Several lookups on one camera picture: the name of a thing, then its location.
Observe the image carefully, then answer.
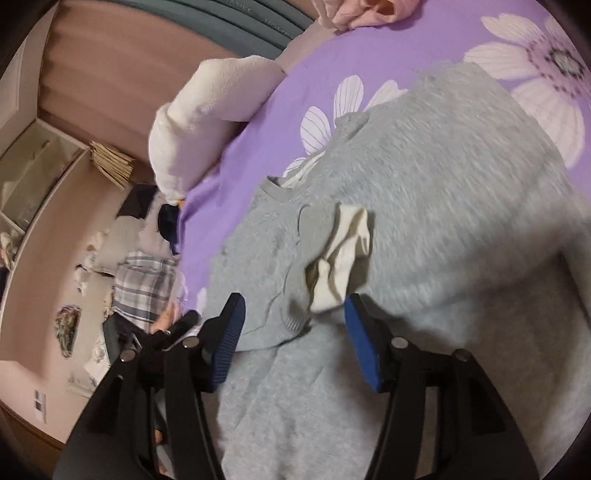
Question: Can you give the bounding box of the purple floral bed sheet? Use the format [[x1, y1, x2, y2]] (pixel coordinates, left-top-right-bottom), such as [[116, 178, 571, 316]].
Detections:
[[179, 1, 590, 310]]

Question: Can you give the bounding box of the person's left hand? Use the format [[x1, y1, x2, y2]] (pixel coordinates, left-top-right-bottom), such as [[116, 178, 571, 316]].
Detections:
[[149, 302, 181, 334]]

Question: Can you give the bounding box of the white shelf unit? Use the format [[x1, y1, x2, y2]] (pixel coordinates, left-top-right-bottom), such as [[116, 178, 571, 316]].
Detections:
[[0, 120, 88, 271]]

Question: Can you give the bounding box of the pink folded garment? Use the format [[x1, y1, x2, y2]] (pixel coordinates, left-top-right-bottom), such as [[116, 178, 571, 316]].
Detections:
[[312, 0, 421, 31]]

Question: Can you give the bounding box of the colourful patterned item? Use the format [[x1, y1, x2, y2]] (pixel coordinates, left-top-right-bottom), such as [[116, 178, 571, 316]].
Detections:
[[54, 305, 81, 358]]

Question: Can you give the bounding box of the stack of books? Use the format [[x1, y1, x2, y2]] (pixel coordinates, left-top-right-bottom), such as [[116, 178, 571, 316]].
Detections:
[[90, 142, 134, 189]]

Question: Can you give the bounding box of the wall socket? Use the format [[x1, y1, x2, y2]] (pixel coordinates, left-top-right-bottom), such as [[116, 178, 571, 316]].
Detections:
[[34, 390, 47, 424]]

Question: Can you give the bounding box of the teal striped headboard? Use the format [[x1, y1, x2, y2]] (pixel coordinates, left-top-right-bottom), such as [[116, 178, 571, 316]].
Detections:
[[119, 0, 314, 60]]

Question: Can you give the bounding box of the white plush pillow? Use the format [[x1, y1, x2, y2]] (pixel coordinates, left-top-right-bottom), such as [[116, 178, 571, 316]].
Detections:
[[148, 55, 286, 205]]

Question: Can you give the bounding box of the grey sweatshirt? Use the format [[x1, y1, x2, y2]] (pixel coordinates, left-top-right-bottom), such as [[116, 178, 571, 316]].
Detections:
[[205, 63, 590, 479]]

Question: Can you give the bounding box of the dark clothing pile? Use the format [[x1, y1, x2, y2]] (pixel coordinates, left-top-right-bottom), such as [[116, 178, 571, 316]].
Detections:
[[116, 184, 180, 259]]

